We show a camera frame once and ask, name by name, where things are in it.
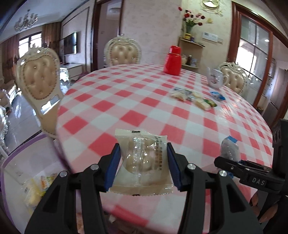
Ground small blue clear snack packet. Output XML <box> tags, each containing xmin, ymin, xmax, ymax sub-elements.
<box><xmin>210</xmin><ymin>90</ymin><xmax>226</xmax><ymax>101</ymax></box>

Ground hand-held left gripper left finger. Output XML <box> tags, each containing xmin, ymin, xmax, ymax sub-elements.
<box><xmin>24</xmin><ymin>143</ymin><xmax>121</xmax><ymax>234</ymax></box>

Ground balcony window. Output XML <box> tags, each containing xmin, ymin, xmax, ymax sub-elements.
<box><xmin>19</xmin><ymin>32</ymin><xmax>43</xmax><ymax>59</ymax></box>

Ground white television stand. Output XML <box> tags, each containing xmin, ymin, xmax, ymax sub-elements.
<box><xmin>59</xmin><ymin>64</ymin><xmax>84</xmax><ymax>83</ymax></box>

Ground clear packet of cream snacks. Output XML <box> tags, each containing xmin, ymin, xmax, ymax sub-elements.
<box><xmin>170</xmin><ymin>88</ymin><xmax>192</xmax><ymax>101</ymax></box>

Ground cream tufted dining chair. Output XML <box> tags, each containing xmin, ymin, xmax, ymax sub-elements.
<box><xmin>219</xmin><ymin>62</ymin><xmax>248</xmax><ymax>95</ymax></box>
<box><xmin>103</xmin><ymin>34</ymin><xmax>143</xmax><ymax>67</ymax></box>
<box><xmin>15</xmin><ymin>47</ymin><xmax>66</xmax><ymax>141</ymax></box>

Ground gold wall clock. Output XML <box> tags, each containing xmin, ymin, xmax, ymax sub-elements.
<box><xmin>202</xmin><ymin>0</ymin><xmax>223</xmax><ymax>15</ymax></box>

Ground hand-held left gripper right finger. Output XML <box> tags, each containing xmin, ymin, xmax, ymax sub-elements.
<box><xmin>166</xmin><ymin>142</ymin><xmax>264</xmax><ymax>234</ymax></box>

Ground crystal chandelier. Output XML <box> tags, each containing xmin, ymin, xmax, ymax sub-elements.
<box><xmin>13</xmin><ymin>10</ymin><xmax>39</xmax><ymax>31</ymax></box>

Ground red white checkered tablecloth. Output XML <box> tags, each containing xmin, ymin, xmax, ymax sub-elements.
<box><xmin>56</xmin><ymin>64</ymin><xmax>274</xmax><ymax>234</ymax></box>

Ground large blue clear snack packet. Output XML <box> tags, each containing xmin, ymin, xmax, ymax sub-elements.
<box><xmin>220</xmin><ymin>136</ymin><xmax>241</xmax><ymax>163</ymax></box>

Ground person's right hand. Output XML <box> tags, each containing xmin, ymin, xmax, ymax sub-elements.
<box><xmin>250</xmin><ymin>190</ymin><xmax>280</xmax><ymax>224</ymax></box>

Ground wooden corner shelf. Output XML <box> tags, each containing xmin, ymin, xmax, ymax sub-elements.
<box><xmin>178</xmin><ymin>37</ymin><xmax>206</xmax><ymax>69</ymax></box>

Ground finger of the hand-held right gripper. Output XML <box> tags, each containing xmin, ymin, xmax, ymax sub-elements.
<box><xmin>240</xmin><ymin>160</ymin><xmax>273</xmax><ymax>173</ymax></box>
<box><xmin>214</xmin><ymin>157</ymin><xmax>247</xmax><ymax>181</ymax></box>

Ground wall television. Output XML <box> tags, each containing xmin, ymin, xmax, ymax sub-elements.
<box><xmin>64</xmin><ymin>31</ymin><xmax>77</xmax><ymax>56</ymax></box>

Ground beige pastry packet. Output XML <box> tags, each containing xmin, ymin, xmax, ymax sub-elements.
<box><xmin>109</xmin><ymin>129</ymin><xmax>175</xmax><ymax>196</ymax></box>

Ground white floral teapot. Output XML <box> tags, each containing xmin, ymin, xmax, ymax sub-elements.
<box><xmin>206</xmin><ymin>67</ymin><xmax>229</xmax><ymax>88</ymax></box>

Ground wood framed glass partition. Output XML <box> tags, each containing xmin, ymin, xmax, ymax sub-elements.
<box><xmin>231</xmin><ymin>1</ymin><xmax>278</xmax><ymax>108</ymax></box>

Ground white wall switch panel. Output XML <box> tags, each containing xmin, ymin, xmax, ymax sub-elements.
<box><xmin>202</xmin><ymin>32</ymin><xmax>224</xmax><ymax>44</ymax></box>

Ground vase of red flowers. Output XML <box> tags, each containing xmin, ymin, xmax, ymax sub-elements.
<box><xmin>178</xmin><ymin>7</ymin><xmax>206</xmax><ymax>34</ymax></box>

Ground cream bun packet yellow edges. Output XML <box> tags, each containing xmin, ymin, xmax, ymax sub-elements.
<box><xmin>24</xmin><ymin>173</ymin><xmax>59</xmax><ymax>211</ymax></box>

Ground red thermos jug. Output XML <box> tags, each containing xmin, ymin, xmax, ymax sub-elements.
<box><xmin>163</xmin><ymin>45</ymin><xmax>183</xmax><ymax>76</ymax></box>

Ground small cream snack packet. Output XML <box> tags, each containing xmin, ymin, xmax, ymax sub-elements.
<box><xmin>193</xmin><ymin>98</ymin><xmax>212</xmax><ymax>111</ymax></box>

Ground brown curtain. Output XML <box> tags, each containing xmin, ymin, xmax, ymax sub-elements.
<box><xmin>42</xmin><ymin>22</ymin><xmax>63</xmax><ymax>64</ymax></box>
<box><xmin>0</xmin><ymin>37</ymin><xmax>20</xmax><ymax>84</ymax></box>

